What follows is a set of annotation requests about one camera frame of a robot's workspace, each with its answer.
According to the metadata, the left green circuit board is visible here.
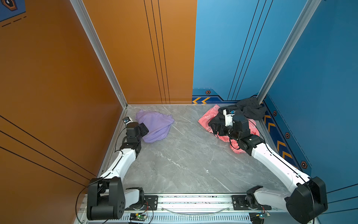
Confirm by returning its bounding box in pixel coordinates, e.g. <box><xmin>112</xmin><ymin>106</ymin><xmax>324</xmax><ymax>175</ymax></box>
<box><xmin>129</xmin><ymin>213</ymin><xmax>148</xmax><ymax>224</ymax></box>

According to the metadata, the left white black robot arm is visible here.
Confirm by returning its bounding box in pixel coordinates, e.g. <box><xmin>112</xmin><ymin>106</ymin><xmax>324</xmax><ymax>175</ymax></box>
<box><xmin>87</xmin><ymin>117</ymin><xmax>149</xmax><ymax>221</ymax></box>

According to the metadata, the dark grey cloth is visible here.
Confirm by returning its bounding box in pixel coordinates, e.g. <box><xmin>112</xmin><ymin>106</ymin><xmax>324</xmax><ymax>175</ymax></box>
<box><xmin>212</xmin><ymin>97</ymin><xmax>267</xmax><ymax>121</ymax></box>

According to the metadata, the right green circuit board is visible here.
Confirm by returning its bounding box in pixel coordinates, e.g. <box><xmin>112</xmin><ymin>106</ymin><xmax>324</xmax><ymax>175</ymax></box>
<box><xmin>249</xmin><ymin>211</ymin><xmax>271</xmax><ymax>224</ymax></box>

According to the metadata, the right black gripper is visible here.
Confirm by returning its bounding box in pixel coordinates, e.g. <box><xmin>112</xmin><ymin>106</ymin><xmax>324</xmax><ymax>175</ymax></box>
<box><xmin>210</xmin><ymin>121</ymin><xmax>241</xmax><ymax>142</ymax></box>

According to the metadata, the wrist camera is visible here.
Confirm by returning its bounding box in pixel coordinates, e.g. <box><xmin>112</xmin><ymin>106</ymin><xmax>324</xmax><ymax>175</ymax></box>
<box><xmin>223</xmin><ymin>109</ymin><xmax>235</xmax><ymax>127</ymax></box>
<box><xmin>122</xmin><ymin>116</ymin><xmax>133</xmax><ymax>126</ymax></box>

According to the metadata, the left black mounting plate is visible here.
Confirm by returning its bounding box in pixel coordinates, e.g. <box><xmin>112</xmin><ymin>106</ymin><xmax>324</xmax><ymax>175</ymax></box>
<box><xmin>125</xmin><ymin>195</ymin><xmax>158</xmax><ymax>211</ymax></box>

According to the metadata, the left aluminium corner post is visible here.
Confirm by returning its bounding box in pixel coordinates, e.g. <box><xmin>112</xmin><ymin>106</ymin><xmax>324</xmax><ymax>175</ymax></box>
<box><xmin>70</xmin><ymin>0</ymin><xmax>128</xmax><ymax>109</ymax></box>

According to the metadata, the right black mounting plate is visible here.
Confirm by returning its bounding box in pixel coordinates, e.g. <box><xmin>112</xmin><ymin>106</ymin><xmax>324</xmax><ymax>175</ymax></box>
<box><xmin>231</xmin><ymin>195</ymin><xmax>272</xmax><ymax>211</ymax></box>

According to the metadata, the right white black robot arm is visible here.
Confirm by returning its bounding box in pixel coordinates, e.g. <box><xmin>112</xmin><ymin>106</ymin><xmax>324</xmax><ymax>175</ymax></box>
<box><xmin>208</xmin><ymin>115</ymin><xmax>328</xmax><ymax>224</ymax></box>

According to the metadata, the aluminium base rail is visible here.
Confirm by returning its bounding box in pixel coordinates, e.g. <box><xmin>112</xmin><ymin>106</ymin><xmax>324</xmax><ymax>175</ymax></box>
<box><xmin>74</xmin><ymin>193</ymin><xmax>297</xmax><ymax>224</ymax></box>

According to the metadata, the pink patterned cloth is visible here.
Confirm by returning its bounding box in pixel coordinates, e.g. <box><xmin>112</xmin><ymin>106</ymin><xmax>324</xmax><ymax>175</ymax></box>
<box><xmin>198</xmin><ymin>104</ymin><xmax>261</xmax><ymax>155</ymax></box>

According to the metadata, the lavender purple cloth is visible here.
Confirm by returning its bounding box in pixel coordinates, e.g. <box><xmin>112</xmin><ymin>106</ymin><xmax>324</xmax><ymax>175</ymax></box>
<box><xmin>136</xmin><ymin>110</ymin><xmax>174</xmax><ymax>143</ymax></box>

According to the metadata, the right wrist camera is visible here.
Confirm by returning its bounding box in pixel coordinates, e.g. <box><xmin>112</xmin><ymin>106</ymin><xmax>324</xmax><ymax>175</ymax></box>
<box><xmin>223</xmin><ymin>109</ymin><xmax>235</xmax><ymax>127</ymax></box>

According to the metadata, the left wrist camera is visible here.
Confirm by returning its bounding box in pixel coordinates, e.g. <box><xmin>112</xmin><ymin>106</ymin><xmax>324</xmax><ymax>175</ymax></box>
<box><xmin>122</xmin><ymin>116</ymin><xmax>133</xmax><ymax>126</ymax></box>

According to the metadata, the right aluminium corner post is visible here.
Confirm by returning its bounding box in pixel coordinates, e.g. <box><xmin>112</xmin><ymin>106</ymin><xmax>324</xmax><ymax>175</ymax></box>
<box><xmin>256</xmin><ymin>0</ymin><xmax>321</xmax><ymax>104</ymax></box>

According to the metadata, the green circuit board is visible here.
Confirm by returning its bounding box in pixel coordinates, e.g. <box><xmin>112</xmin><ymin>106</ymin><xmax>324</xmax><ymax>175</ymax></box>
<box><xmin>129</xmin><ymin>213</ymin><xmax>148</xmax><ymax>224</ymax></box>
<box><xmin>249</xmin><ymin>211</ymin><xmax>271</xmax><ymax>224</ymax></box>

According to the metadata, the aluminium corner post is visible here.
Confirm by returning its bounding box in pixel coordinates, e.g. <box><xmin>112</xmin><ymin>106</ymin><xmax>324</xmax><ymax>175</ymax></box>
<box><xmin>256</xmin><ymin>0</ymin><xmax>321</xmax><ymax>104</ymax></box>
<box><xmin>70</xmin><ymin>0</ymin><xmax>128</xmax><ymax>109</ymax></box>

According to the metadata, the black mounting plate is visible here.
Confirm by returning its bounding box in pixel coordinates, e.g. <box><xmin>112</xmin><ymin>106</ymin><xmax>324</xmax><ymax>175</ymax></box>
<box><xmin>231</xmin><ymin>195</ymin><xmax>272</xmax><ymax>211</ymax></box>
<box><xmin>125</xmin><ymin>195</ymin><xmax>158</xmax><ymax>211</ymax></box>

